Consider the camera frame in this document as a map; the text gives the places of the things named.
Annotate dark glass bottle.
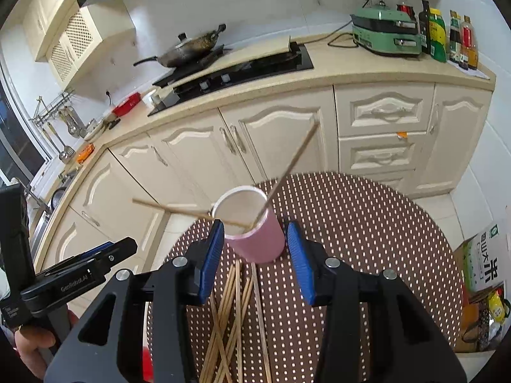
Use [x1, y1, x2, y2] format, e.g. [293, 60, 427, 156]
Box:
[418, 0, 431, 55]

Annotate white mug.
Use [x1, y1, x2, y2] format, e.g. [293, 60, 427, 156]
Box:
[146, 88, 161, 106]

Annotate green oil bottle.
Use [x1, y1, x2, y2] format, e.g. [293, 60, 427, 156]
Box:
[429, 8, 447, 63]

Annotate window with bars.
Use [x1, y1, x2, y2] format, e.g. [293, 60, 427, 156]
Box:
[1, 70, 46, 184]

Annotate black glass stovetop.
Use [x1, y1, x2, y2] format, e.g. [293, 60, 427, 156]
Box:
[148, 42, 314, 117]

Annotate pink paper cup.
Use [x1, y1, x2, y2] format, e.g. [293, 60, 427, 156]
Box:
[212, 186, 285, 264]

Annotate red cap sauce bottle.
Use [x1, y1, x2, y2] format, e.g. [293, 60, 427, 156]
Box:
[397, 0, 416, 21]

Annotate red plastic container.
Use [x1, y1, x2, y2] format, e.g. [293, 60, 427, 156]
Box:
[112, 92, 141, 118]

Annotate stainless steel sink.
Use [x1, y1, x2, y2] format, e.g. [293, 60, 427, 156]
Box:
[28, 169, 78, 257]

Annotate orange sponge box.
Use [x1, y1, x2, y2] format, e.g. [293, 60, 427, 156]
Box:
[76, 144, 95, 164]

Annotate brown polka dot tablecloth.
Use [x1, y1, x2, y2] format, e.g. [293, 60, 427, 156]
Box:
[145, 171, 464, 383]

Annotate wooden chopstick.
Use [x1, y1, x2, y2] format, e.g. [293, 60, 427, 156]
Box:
[199, 265, 240, 382]
[250, 263, 273, 383]
[235, 259, 242, 383]
[214, 278, 253, 383]
[132, 198, 251, 229]
[248, 120, 320, 231]
[199, 265, 236, 382]
[210, 295, 233, 383]

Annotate upper cream cabinets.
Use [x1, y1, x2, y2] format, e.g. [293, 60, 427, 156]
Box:
[23, 0, 134, 90]

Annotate green electric cooker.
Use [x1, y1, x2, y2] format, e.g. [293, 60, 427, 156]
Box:
[351, 0, 422, 57]

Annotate lower cream cabinets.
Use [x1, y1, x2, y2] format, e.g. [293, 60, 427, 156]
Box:
[35, 83, 491, 269]

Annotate black induction cooker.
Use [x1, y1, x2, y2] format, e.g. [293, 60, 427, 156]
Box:
[152, 45, 231, 88]

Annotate dark soy sauce bottle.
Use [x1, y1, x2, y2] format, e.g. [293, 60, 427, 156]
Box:
[449, 11, 461, 64]

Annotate beige cutting board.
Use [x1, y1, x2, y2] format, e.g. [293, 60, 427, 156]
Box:
[169, 35, 291, 87]

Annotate orange sauce bottle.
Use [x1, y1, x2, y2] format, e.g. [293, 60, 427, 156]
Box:
[460, 16, 478, 70]

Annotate wall utensil rack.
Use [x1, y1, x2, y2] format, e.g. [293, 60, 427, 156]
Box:
[29, 89, 75, 128]

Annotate cream cabinets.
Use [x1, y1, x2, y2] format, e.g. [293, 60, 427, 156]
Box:
[23, 0, 134, 90]
[35, 83, 491, 269]

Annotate hanging ladle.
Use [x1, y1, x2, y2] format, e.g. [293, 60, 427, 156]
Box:
[46, 121, 75, 164]

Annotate person left hand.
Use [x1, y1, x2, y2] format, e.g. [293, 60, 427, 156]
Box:
[15, 325, 56, 379]

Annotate rice cardboard box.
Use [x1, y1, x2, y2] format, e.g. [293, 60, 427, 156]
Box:
[454, 221, 510, 293]

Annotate red plastic stool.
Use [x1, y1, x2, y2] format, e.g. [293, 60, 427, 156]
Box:
[142, 346, 153, 383]

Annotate black wok with lid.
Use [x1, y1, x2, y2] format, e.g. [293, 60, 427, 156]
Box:
[133, 23, 226, 68]

